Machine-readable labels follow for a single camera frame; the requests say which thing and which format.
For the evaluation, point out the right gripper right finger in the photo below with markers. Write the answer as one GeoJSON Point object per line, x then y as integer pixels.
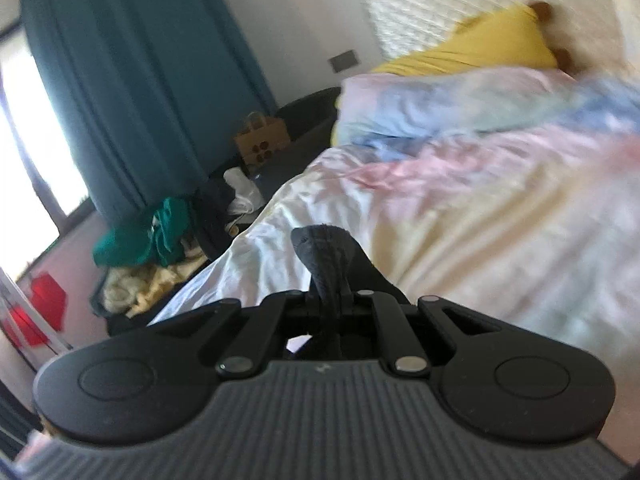
{"type": "Point", "coordinates": [500, 381]}

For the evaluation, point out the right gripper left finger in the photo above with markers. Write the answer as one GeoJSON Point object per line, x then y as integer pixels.
{"type": "Point", "coordinates": [140, 386]}

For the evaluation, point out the black pants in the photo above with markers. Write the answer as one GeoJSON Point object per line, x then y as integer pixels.
{"type": "Point", "coordinates": [338, 267]}

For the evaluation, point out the cream yellow clothes pile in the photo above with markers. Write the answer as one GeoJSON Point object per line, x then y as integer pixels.
{"type": "Point", "coordinates": [134, 291]}

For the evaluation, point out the green clothes pile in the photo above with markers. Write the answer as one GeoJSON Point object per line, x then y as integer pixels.
{"type": "Point", "coordinates": [154, 236]}

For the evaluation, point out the pastel tie-dye bed cover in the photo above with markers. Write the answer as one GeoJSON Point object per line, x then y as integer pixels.
{"type": "Point", "coordinates": [537, 227]}

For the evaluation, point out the brown paper bag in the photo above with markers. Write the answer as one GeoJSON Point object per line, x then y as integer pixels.
{"type": "Point", "coordinates": [261, 138]}

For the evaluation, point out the pastel tie-dye pillow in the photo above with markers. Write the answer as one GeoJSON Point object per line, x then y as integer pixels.
{"type": "Point", "coordinates": [396, 114]}

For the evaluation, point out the black bedside chair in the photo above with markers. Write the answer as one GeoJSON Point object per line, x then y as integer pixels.
{"type": "Point", "coordinates": [309, 121]}

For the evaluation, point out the teal curtain right of window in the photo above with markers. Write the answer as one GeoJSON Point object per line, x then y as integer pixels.
{"type": "Point", "coordinates": [149, 93]}

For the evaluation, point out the yellow pillow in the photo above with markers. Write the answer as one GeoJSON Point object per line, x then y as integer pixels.
{"type": "Point", "coordinates": [507, 37]}

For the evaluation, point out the white quilted headboard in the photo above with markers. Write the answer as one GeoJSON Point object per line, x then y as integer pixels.
{"type": "Point", "coordinates": [587, 28]}

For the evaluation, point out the grey wall switch plate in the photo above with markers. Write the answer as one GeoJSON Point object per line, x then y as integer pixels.
{"type": "Point", "coordinates": [344, 61]}

